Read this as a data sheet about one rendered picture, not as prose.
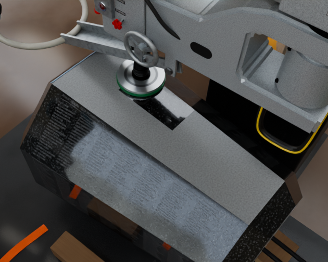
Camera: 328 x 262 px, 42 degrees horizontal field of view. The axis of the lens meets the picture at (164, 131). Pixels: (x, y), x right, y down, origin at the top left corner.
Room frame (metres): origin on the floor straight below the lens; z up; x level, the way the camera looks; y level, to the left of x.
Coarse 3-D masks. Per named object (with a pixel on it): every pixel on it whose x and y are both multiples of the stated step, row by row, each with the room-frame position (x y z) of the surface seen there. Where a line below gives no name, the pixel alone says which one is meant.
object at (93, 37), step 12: (84, 24) 1.49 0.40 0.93; (96, 24) 1.45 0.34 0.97; (72, 36) 1.39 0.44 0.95; (84, 36) 1.44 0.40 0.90; (96, 36) 1.42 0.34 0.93; (108, 36) 1.40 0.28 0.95; (96, 48) 1.30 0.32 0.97; (108, 48) 1.26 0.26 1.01; (120, 48) 1.23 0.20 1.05; (132, 60) 1.19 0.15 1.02; (144, 60) 1.15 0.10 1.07; (168, 72) 1.06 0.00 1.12; (180, 72) 1.07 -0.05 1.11
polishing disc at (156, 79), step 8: (128, 64) 1.30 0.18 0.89; (120, 72) 1.25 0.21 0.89; (128, 72) 1.25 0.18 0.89; (152, 72) 1.26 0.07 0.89; (160, 72) 1.26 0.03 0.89; (120, 80) 1.20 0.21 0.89; (128, 80) 1.20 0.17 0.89; (136, 80) 1.21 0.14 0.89; (152, 80) 1.21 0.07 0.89; (160, 80) 1.22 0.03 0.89; (128, 88) 1.16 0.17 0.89; (136, 88) 1.16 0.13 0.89; (144, 88) 1.16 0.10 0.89; (152, 88) 1.17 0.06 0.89
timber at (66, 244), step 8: (64, 232) 0.77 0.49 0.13; (64, 240) 0.72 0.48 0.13; (72, 240) 0.73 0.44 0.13; (56, 248) 0.68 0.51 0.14; (64, 248) 0.68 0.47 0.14; (72, 248) 0.68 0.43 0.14; (80, 248) 0.69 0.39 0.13; (88, 248) 0.69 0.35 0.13; (56, 256) 0.67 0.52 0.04; (64, 256) 0.64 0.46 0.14; (72, 256) 0.64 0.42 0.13; (80, 256) 0.65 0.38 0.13; (88, 256) 0.65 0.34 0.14; (96, 256) 0.65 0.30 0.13
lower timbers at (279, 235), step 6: (276, 234) 0.83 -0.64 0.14; (282, 234) 0.84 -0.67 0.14; (282, 240) 0.81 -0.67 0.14; (288, 240) 0.81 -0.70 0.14; (270, 246) 0.77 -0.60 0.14; (276, 246) 0.77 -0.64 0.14; (288, 246) 0.77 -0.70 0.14; (294, 246) 0.78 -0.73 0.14; (276, 252) 0.74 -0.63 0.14; (282, 252) 0.74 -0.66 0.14; (258, 258) 0.70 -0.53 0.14; (264, 258) 0.70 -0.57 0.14; (270, 258) 0.70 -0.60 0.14; (282, 258) 0.71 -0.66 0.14; (288, 258) 0.71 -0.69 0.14
